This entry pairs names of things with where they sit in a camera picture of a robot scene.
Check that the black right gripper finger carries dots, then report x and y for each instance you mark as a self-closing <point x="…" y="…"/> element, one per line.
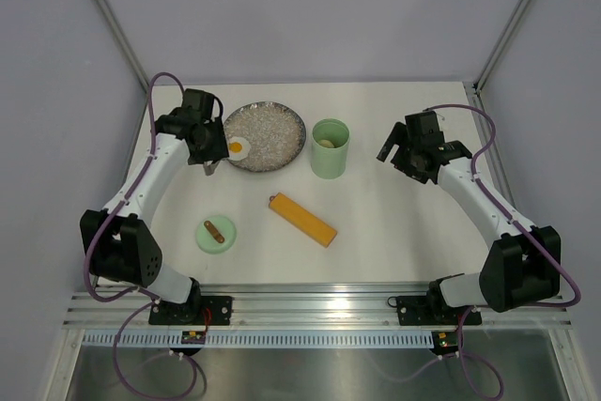
<point x="422" y="175"/>
<point x="397" y="137"/>

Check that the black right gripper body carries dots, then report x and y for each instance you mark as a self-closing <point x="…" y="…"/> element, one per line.
<point x="406" y="156"/>

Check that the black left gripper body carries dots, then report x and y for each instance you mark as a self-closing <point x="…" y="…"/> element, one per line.
<point x="215" y="146"/>

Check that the metal food tongs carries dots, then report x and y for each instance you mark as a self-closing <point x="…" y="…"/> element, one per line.
<point x="211" y="167"/>

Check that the toy fried egg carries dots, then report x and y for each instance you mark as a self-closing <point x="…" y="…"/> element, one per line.
<point x="238" y="148"/>

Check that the toy beige bun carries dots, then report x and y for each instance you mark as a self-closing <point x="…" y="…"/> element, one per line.
<point x="327" y="143"/>

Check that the green round lid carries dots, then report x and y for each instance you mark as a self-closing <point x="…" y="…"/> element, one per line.
<point x="216" y="234"/>

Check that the green cylindrical lunch container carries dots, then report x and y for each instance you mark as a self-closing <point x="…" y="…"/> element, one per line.
<point x="329" y="163"/>

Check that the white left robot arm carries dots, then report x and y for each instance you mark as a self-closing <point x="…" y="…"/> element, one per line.
<point x="119" y="245"/>

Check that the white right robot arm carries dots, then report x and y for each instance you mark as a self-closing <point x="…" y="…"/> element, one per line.
<point x="521" y="267"/>

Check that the yellow rectangular box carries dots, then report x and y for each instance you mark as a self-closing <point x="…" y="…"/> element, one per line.
<point x="303" y="219"/>

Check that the glittery round plate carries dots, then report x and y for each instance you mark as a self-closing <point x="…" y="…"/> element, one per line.
<point x="276" y="133"/>

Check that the aluminium right frame rail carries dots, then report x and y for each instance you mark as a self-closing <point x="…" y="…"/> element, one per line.
<point x="474" y="100"/>

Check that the aluminium corner frame post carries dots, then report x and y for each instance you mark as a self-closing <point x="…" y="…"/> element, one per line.
<point x="508" y="33"/>

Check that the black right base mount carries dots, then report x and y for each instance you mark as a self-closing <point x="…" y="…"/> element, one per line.
<point x="418" y="311"/>

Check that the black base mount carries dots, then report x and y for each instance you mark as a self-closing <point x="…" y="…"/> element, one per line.
<point x="217" y="310"/>
<point x="418" y="311"/>

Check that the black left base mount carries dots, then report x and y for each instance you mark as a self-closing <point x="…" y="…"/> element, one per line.
<point x="217" y="310"/>

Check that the aluminium front rail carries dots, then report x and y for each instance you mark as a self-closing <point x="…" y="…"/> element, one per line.
<point x="269" y="307"/>

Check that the aluminium left frame post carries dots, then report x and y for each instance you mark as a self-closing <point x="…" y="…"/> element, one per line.
<point x="122" y="42"/>

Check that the white slotted cable duct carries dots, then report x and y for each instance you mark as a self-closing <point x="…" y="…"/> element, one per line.
<point x="262" y="339"/>

